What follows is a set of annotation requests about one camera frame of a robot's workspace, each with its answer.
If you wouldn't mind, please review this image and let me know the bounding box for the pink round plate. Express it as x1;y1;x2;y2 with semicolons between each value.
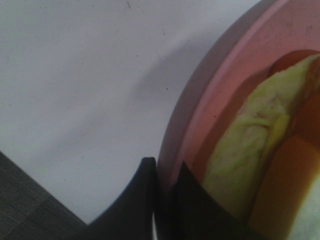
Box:
156;0;320;240

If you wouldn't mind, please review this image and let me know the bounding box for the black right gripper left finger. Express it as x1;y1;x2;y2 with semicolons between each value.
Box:
74;157;156;240

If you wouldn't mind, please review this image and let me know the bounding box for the white bread sandwich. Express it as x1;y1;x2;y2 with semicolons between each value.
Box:
245;50;320;240

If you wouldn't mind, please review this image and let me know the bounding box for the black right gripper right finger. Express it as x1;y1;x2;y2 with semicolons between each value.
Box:
156;163;264;240

